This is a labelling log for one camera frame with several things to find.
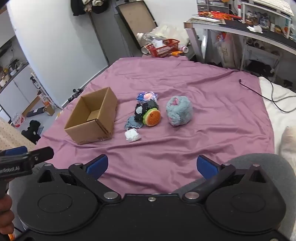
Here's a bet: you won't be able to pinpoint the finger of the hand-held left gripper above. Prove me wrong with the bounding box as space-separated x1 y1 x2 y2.
26 146 54 166
4 146 27 156

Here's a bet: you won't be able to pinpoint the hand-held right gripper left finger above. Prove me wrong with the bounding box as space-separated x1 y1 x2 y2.
36 154 122 203

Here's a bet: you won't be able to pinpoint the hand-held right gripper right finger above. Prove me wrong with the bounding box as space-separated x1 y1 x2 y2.
182 155 269 203

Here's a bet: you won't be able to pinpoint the brown cardboard box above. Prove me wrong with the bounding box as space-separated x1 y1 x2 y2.
64 87 118 145

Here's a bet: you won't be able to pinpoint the fluffy blue plush toy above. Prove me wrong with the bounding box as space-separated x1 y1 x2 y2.
166 95 193 127

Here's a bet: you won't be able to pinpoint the clear bag of black clips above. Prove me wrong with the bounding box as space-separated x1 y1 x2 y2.
134 99 160 122

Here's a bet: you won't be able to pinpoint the person's left hand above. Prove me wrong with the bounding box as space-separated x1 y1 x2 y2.
0 194 16 241

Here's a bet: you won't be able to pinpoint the beige dotted tablecloth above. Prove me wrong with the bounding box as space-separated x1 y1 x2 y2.
0 117 36 153

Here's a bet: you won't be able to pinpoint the red and white bag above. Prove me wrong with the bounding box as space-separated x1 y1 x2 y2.
11 113 26 127

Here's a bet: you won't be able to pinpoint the small cardboard box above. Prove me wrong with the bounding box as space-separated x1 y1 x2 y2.
44 104 56 116

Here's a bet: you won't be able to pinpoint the blue denim cloth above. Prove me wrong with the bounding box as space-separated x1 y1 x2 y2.
125 115 145 129

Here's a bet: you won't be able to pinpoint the person's grey trouser leg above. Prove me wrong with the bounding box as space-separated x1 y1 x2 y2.
173 153 296 241

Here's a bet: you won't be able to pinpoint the burger plush toy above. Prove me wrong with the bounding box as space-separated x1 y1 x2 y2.
142 108 161 127

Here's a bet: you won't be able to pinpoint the blue tissue packet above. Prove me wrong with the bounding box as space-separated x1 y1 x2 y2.
136 91 159 102

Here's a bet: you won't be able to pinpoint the white bedding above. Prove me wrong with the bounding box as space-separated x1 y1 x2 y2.
258 76 296 163

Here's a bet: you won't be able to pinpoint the white plastic bag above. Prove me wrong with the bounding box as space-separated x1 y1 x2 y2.
216 32 241 67

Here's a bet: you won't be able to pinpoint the red plastic basket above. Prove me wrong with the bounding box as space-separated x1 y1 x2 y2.
146 39 180 58

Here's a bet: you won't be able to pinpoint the clear plastic bottle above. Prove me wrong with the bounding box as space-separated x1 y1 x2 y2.
136 32 162 45

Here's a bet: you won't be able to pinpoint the white fluffy cloth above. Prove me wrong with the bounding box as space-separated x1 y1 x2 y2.
151 23 190 45

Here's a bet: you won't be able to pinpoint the black-topped metal desk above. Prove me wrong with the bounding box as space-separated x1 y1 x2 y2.
184 2 296 77

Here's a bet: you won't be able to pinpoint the dark hanging clothes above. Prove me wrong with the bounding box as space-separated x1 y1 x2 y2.
70 0 114 16

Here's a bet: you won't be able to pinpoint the brown framed board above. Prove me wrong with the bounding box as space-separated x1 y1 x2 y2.
115 0 159 49

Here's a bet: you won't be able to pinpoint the brown teapot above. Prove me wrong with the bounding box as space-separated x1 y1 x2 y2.
245 11 256 25

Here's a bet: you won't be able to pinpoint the white wall cabinet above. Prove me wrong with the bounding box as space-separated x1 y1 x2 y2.
0 37 50 121

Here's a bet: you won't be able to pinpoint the black cable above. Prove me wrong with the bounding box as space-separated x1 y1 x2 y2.
239 79 296 114

